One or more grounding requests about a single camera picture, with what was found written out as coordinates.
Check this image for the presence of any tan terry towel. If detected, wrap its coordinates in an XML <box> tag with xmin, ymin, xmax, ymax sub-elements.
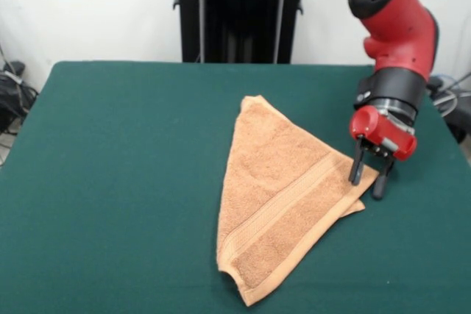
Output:
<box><xmin>215</xmin><ymin>95</ymin><xmax>380</xmax><ymax>307</ymax></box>

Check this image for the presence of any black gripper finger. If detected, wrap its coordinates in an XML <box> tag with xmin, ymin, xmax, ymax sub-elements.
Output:
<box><xmin>347</xmin><ymin>135</ymin><xmax>366</xmax><ymax>187</ymax></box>
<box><xmin>371</xmin><ymin>158</ymin><xmax>397</xmax><ymax>201</ymax></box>

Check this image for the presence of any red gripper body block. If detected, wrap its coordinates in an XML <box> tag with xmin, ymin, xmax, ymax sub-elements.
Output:
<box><xmin>349</xmin><ymin>104</ymin><xmax>419</xmax><ymax>163</ymax></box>

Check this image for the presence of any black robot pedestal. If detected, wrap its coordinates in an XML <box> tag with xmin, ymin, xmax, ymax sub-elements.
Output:
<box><xmin>171</xmin><ymin>0</ymin><xmax>319</xmax><ymax>64</ymax></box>

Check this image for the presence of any dark green table cloth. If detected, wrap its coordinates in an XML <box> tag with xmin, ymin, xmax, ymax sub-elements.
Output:
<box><xmin>0</xmin><ymin>60</ymin><xmax>471</xmax><ymax>314</ymax></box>

